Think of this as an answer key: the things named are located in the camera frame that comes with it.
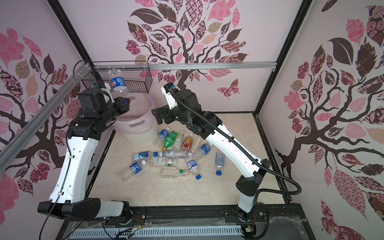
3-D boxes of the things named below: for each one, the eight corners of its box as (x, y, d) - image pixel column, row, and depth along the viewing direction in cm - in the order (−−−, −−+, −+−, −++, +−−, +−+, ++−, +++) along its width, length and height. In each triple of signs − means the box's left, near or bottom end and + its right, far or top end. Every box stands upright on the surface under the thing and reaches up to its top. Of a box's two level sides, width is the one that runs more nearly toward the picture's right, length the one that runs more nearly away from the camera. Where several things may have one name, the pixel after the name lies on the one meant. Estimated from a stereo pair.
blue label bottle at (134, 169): (123, 182, 86) (119, 179, 82) (120, 175, 88) (117, 171, 85) (142, 171, 90) (140, 168, 86) (140, 165, 93) (137, 161, 89)
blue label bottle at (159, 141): (154, 146, 101) (153, 142, 98) (164, 129, 111) (163, 125, 108) (162, 148, 100) (161, 144, 97) (172, 131, 110) (171, 127, 106)
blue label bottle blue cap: (195, 182, 86) (195, 179, 82) (185, 163, 93) (185, 159, 90) (204, 177, 88) (204, 174, 84) (193, 159, 95) (193, 155, 92)
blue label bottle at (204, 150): (200, 160, 95) (200, 156, 91) (194, 154, 98) (194, 150, 94) (213, 149, 100) (214, 145, 96) (207, 144, 103) (208, 140, 99)
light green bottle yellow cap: (161, 150, 98) (160, 147, 95) (171, 133, 108) (170, 129, 105) (169, 152, 97) (168, 149, 94) (177, 134, 107) (177, 131, 104)
